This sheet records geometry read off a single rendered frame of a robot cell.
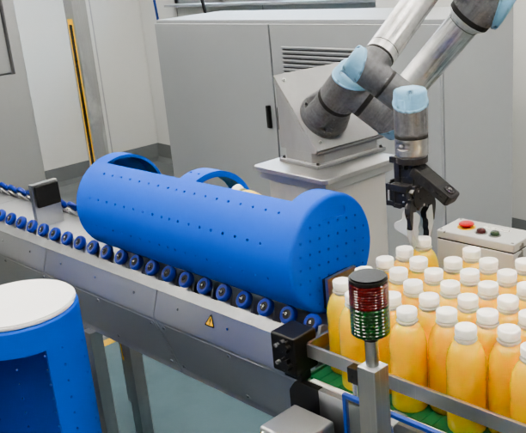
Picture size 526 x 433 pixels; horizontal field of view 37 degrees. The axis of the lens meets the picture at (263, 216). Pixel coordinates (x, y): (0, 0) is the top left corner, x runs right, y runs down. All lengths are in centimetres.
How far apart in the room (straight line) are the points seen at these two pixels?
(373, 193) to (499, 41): 150
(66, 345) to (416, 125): 93
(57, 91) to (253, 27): 326
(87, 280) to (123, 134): 507
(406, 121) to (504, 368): 60
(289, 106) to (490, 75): 150
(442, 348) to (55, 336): 86
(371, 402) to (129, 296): 112
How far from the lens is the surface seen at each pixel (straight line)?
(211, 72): 456
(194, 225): 194
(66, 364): 190
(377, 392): 133
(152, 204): 208
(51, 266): 267
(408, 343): 151
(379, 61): 185
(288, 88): 239
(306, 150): 234
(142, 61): 755
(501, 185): 386
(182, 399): 346
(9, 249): 292
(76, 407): 196
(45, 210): 286
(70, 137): 724
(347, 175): 225
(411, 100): 174
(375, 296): 125
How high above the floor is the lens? 175
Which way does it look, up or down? 18 degrees down
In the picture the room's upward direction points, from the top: 5 degrees counter-clockwise
